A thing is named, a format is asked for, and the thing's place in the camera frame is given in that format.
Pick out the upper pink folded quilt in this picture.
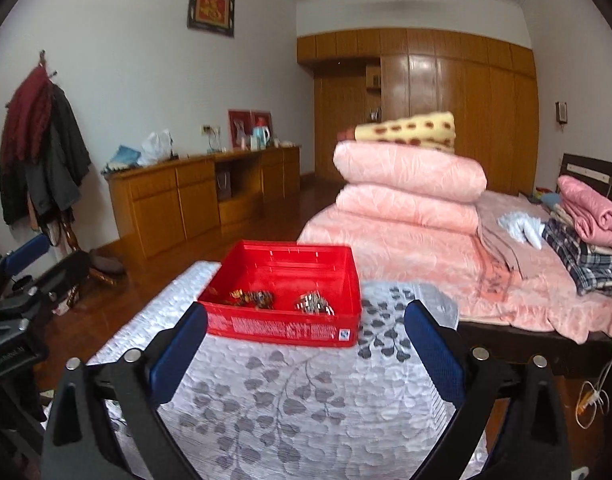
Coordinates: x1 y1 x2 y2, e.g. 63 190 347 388
333 141 488 204

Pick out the wooden door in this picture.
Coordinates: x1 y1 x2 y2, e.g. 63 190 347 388
315 64 367 181

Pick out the wooden coat stand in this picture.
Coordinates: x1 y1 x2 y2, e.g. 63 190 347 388
38 50 118 287

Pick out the wall switch panel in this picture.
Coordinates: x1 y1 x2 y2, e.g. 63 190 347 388
555 101 568 125

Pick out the white plastic bag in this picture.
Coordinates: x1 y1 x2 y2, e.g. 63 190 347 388
137 129 173 167

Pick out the plaid folded shirt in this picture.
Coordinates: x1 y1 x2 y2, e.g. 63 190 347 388
542 218 612 298

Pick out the white crumpled cloth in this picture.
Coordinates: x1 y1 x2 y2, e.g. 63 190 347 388
498 211 545 250

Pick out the red picture frame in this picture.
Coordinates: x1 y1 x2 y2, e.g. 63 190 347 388
251 110 272 146
228 110 251 150

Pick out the red plastic box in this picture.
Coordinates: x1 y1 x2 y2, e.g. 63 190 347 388
197 240 362 348

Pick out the red picture frame right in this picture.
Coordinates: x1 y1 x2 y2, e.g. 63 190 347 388
251 110 272 146

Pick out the beige folded garment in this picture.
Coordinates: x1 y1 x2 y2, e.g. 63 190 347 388
477 207 545 280

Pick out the white quilted bed cover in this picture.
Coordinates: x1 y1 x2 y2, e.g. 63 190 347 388
46 259 489 480

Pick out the wooden wardrobe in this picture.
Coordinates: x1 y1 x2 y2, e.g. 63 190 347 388
296 28 539 195

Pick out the blue electric kettle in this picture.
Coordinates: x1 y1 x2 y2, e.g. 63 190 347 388
251 117 271 151

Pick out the lower pink folded quilt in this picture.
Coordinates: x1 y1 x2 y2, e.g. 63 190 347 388
335 184 479 235

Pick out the red picture frame left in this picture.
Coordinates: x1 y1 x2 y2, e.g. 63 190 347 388
228 110 251 150

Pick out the long wooden sideboard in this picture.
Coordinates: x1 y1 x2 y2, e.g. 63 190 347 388
108 145 300 261

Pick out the dark red hanging scarf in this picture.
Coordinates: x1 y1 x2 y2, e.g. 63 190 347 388
0 64 52 168

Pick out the pink folded quilt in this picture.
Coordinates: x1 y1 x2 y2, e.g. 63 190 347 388
333 141 488 204
335 184 479 235

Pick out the white charging cable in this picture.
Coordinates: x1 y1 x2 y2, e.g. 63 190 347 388
574 331 612 430

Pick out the dark wooden headboard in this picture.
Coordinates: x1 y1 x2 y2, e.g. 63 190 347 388
560 153 612 197

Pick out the wall power socket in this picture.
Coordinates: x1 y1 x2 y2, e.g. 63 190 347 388
202 125 220 136

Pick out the giraffe print blanket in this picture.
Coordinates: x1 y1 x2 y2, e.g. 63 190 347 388
337 112 457 154

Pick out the pink bed sheet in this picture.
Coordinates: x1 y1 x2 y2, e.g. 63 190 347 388
298 205 612 344

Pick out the blue folded cloth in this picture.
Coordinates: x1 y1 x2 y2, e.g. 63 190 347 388
101 145 141 176

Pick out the framed wall picture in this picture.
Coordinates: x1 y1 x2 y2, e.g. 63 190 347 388
187 0 235 38

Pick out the grey paper bag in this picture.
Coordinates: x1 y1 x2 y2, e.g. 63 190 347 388
216 170 232 202

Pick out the pink folded towel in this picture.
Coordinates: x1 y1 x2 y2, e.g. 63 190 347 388
557 176 612 249

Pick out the dark hanging jacket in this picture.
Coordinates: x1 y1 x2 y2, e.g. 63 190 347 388
0 84 91 226

